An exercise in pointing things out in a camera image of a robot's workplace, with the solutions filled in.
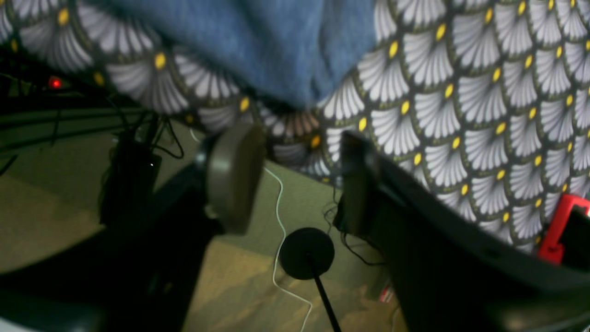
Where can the right gripper white image-left right finger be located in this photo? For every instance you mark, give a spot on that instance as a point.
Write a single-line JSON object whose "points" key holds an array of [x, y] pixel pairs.
{"points": [[449, 275]]}

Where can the right gripper white image-left left finger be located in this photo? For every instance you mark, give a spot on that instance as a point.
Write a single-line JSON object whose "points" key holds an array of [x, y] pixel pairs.
{"points": [[139, 274]]}

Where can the blue T-shirt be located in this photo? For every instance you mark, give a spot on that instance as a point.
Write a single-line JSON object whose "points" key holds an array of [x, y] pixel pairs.
{"points": [[296, 51]]}

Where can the red table clamp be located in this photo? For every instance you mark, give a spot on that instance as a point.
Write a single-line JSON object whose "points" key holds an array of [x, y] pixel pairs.
{"points": [[566, 242]]}

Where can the black box under table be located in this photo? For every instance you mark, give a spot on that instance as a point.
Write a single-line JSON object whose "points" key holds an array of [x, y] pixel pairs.
{"points": [[129, 180]]}

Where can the black round stand base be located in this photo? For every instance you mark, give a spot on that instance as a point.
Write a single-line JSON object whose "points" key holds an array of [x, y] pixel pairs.
{"points": [[306, 254]]}

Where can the fan-patterned tablecloth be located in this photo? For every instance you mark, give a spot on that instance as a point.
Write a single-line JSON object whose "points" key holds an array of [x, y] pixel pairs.
{"points": [[484, 102]]}

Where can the black power strip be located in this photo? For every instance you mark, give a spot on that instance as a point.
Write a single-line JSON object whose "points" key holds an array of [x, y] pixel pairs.
{"points": [[23, 95]]}

